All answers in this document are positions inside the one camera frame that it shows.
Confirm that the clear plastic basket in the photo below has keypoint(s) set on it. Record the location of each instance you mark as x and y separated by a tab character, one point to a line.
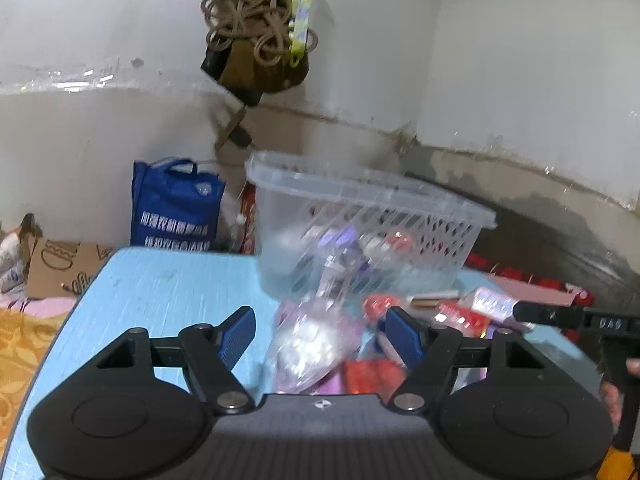
280	210

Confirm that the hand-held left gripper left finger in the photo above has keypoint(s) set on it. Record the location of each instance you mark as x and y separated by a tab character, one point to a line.
236	336

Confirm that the purple packet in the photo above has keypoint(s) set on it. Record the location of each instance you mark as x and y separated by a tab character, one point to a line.
340	242

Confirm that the orange patterned blanket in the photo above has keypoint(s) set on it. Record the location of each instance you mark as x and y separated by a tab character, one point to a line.
25	360

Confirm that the clear plastic bag white contents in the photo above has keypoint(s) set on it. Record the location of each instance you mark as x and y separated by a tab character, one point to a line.
310	345

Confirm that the blue tote bag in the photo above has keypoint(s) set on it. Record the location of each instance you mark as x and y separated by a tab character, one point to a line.
172	210

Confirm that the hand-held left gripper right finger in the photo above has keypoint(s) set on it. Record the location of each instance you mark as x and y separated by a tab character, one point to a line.
402	337

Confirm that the white patterned cloth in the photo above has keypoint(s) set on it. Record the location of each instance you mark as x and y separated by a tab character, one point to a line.
11	265

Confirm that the red packaging behind basket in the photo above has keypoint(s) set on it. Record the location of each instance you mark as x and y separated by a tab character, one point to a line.
248	220

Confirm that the pink foil packet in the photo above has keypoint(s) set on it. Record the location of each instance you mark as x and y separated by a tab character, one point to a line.
492	301

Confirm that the flat red snack packet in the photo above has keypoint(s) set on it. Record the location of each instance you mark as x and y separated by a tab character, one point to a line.
372	376

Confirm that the printed cardboard box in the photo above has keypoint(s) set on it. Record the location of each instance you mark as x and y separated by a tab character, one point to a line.
55	270

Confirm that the person's right hand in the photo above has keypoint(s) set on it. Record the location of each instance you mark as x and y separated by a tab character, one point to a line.
611	402

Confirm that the shiny red snack packet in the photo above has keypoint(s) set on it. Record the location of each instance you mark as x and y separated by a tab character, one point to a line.
462	317

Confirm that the red and white packet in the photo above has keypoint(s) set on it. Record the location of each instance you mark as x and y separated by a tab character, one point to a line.
395	245

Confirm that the round red snack packet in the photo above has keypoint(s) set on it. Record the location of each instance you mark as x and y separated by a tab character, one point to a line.
377	307

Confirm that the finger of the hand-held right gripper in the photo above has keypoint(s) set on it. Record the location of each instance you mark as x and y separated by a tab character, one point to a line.
555	315

